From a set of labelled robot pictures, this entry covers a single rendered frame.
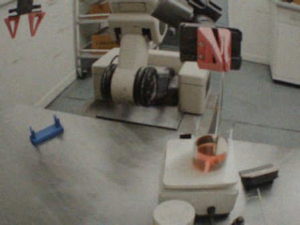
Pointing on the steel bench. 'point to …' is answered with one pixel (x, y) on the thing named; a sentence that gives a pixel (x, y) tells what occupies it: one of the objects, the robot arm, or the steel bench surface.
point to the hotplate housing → (201, 197)
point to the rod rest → (46, 131)
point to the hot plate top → (183, 179)
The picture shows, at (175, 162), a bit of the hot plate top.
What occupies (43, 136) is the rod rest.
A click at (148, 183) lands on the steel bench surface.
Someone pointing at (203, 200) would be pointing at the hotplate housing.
